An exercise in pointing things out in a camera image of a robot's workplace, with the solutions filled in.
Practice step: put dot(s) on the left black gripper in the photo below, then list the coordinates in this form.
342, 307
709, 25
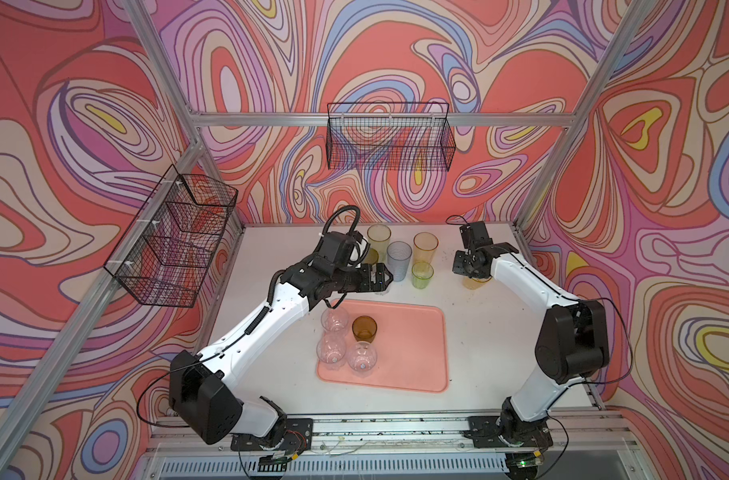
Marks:
367, 285

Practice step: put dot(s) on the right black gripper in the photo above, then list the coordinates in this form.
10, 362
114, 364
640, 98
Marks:
458, 266

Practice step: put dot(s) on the amber cup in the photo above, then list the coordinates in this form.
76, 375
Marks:
474, 283

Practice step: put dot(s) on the olive brown short cup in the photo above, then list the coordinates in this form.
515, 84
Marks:
371, 258

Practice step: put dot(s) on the green short cup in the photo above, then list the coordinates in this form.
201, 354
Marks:
421, 275

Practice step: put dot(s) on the tall yellow-green cup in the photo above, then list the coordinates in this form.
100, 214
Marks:
379, 236

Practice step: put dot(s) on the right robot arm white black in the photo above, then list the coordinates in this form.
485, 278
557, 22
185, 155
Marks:
572, 342

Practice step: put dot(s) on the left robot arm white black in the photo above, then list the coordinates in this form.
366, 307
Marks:
204, 386

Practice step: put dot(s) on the pink plastic tray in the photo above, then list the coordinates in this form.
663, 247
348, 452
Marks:
410, 344

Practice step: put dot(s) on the tall blue cup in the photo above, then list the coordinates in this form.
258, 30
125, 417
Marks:
398, 257

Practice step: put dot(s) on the tall orange cup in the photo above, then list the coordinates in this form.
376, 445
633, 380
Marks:
424, 247

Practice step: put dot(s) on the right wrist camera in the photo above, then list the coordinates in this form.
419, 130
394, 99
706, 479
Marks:
474, 236

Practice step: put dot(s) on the black wire basket back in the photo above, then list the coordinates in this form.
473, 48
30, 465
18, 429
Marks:
390, 136

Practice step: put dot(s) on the black wire basket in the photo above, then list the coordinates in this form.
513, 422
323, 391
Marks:
390, 136
165, 256

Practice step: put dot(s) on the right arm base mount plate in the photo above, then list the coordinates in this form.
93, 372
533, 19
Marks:
507, 432

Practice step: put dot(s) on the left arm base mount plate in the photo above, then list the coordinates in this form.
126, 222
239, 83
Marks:
291, 436

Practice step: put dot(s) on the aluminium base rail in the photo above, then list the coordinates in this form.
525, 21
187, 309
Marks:
414, 432

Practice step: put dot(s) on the black wire basket left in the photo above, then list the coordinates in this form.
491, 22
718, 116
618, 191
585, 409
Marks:
165, 256

